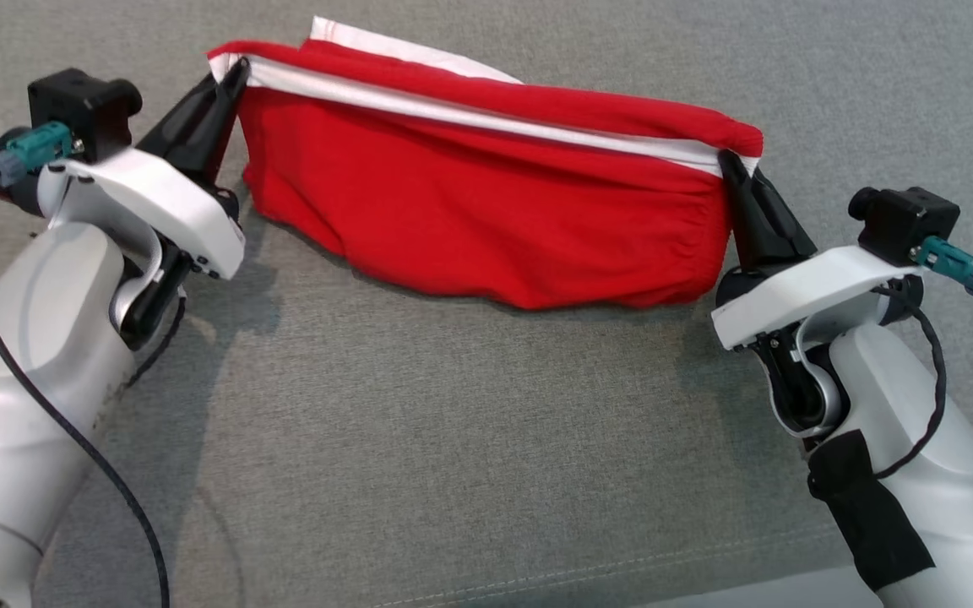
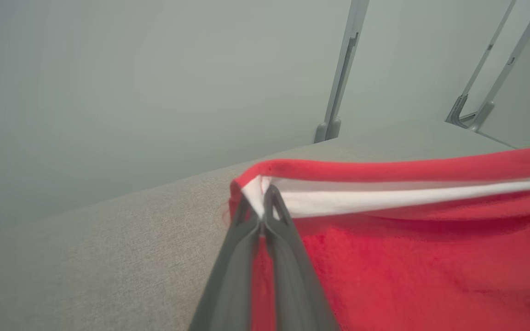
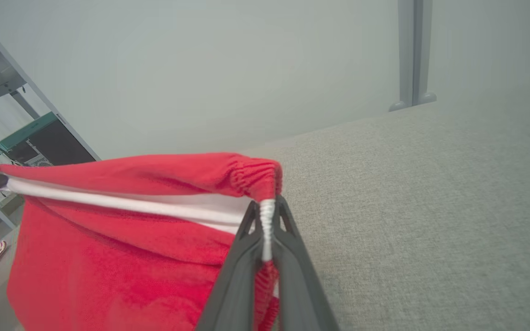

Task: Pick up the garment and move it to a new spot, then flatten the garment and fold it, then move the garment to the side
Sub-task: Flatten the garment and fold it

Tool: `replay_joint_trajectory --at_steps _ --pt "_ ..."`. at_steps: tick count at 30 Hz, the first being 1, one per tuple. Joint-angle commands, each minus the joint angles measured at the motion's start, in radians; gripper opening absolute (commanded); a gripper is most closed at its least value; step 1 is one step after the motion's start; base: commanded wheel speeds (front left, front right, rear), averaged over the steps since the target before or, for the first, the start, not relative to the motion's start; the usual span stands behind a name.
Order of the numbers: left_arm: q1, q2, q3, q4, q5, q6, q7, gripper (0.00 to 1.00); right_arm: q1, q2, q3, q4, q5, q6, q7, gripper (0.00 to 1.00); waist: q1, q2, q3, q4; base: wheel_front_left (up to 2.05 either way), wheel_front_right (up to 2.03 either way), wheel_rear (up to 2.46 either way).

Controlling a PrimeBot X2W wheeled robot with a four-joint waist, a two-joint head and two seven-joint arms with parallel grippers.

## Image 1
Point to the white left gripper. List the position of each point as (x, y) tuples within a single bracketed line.
[(174, 207)]

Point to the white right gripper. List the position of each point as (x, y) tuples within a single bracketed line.
[(807, 291)]

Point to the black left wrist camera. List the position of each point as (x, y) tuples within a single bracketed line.
[(81, 110)]

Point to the red shorts with white stripes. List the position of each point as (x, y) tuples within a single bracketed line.
[(453, 194)]

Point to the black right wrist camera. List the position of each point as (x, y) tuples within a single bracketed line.
[(905, 224)]

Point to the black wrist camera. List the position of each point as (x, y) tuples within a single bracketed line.
[(905, 224), (81, 110)]

